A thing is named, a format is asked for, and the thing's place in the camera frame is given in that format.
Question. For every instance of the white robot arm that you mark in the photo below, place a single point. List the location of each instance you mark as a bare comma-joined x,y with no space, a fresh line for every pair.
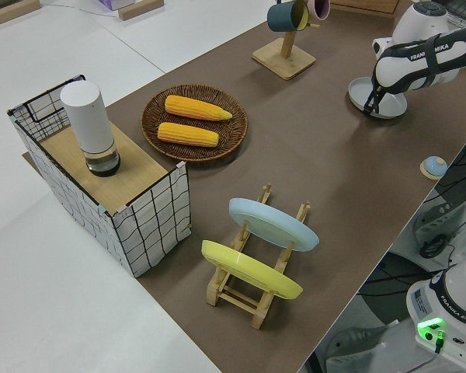
407,74

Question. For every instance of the wooden mug tree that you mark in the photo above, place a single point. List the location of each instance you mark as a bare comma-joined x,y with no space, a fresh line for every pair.
283,60

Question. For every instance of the long wooden block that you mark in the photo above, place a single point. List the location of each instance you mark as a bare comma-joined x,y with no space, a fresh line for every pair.
11,11

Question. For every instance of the blue service bell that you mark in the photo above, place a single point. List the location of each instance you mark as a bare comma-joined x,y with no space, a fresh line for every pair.
434,165

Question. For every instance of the pink mug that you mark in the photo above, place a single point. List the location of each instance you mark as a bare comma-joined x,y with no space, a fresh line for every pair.
320,9

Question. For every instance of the white cylinder bottle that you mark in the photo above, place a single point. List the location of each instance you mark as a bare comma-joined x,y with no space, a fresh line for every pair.
87,116

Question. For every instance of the longer yellow corn cob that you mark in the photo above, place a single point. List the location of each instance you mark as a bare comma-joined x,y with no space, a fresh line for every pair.
194,108

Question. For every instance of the shorter yellow corn cob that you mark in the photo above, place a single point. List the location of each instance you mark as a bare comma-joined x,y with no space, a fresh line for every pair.
186,134

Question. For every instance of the white toaster oven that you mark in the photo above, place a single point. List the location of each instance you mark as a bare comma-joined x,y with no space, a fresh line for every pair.
460,9

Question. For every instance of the brown wicker basket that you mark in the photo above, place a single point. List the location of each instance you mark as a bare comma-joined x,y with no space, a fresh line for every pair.
233,132

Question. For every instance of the purple white box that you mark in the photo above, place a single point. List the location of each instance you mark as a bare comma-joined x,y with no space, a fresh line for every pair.
114,4

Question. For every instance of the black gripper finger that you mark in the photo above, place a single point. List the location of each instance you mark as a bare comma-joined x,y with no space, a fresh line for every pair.
371,107

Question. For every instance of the gray round plate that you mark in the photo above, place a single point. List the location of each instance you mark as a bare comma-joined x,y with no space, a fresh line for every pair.
357,91

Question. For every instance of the teal mug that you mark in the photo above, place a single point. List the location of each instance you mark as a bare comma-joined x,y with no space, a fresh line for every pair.
281,17

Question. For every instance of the wooden plate rack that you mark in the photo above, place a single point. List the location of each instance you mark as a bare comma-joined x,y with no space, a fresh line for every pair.
233,299

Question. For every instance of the light blue plate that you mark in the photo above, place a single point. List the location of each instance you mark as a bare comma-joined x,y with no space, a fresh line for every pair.
275,225

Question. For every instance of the yellow plate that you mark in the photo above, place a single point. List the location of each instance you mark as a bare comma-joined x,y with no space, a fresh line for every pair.
252,270

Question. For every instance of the short wooden block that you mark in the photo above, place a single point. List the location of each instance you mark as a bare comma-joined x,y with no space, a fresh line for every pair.
140,8

